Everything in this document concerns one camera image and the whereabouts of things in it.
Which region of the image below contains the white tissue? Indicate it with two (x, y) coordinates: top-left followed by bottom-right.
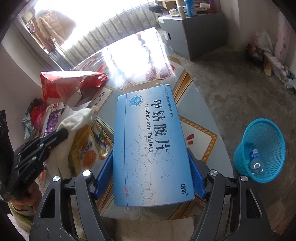
(46, 108), (94, 179)

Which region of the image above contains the orange yellow snack wrapper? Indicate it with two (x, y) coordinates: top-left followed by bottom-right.
(69, 124), (113, 176)

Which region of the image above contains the blue medicine tablet box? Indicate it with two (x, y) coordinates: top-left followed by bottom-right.
(113, 84), (194, 207)

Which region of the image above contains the red white snack bag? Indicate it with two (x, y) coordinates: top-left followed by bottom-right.
(40, 71), (108, 103)

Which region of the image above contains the Pepsi plastic bottle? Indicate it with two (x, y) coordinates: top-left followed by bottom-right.
(249, 149), (264, 175)

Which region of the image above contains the blue mesh trash basket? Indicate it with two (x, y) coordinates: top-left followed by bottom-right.
(233, 118), (286, 183)

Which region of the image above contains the person left hand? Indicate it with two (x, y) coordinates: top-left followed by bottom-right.
(11, 182), (42, 211)

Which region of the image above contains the purple snack packet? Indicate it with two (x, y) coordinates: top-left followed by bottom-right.
(44, 109), (64, 137)

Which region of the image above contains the red clothes pile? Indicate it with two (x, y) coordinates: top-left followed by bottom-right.
(22, 98), (48, 141)

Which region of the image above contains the quilted beige blanket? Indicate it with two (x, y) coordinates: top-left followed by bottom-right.
(28, 10), (76, 52)

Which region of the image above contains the grey storage cabinet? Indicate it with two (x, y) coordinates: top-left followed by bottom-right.
(159, 13), (227, 61)

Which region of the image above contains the blue detergent bottle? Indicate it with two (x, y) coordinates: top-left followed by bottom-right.
(184, 0), (197, 17)

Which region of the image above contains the trash pile by wall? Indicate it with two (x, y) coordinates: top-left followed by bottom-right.
(245, 30), (295, 95)

